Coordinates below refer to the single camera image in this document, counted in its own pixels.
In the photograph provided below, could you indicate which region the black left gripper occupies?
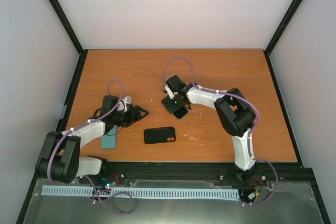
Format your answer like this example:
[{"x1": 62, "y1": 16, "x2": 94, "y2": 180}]
[{"x1": 112, "y1": 105, "x2": 149, "y2": 128}]

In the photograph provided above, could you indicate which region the black screen phone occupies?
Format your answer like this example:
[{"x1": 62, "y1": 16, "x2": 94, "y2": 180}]
[{"x1": 161, "y1": 97, "x2": 188, "y2": 120}]

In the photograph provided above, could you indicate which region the black phone case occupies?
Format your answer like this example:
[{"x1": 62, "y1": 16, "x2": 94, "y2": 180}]
[{"x1": 144, "y1": 126, "x2": 176, "y2": 144}]

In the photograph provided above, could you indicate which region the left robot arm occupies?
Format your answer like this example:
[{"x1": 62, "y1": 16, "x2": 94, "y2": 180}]
[{"x1": 35, "y1": 95, "x2": 149, "y2": 184}]

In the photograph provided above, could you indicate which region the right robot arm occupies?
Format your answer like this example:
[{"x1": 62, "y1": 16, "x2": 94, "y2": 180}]
[{"x1": 161, "y1": 75, "x2": 257, "y2": 184}]

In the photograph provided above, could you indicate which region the teal phone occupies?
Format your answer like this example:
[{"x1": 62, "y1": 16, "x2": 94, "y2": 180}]
[{"x1": 100, "y1": 126, "x2": 118, "y2": 150}]

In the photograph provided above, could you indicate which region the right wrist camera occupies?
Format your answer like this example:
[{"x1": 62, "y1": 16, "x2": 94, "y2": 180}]
[{"x1": 163, "y1": 84, "x2": 175, "y2": 100}]

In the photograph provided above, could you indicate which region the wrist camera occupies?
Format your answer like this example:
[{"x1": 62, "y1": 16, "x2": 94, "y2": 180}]
[
  {"x1": 163, "y1": 84, "x2": 175, "y2": 100},
  {"x1": 117, "y1": 96, "x2": 132, "y2": 112}
]

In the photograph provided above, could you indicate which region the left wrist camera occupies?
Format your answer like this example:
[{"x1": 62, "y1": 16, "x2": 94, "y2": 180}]
[{"x1": 117, "y1": 96, "x2": 132, "y2": 112}]

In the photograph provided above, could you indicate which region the black aluminium frame rail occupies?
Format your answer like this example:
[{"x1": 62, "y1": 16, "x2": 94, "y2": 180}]
[{"x1": 36, "y1": 161, "x2": 314, "y2": 190}]

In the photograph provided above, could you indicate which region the light blue cable duct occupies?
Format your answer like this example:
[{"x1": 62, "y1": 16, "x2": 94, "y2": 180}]
[{"x1": 40, "y1": 185, "x2": 239, "y2": 201}]

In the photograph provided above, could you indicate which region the metal base plate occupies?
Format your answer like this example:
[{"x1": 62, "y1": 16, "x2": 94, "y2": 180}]
[{"x1": 23, "y1": 179, "x2": 323, "y2": 223}]

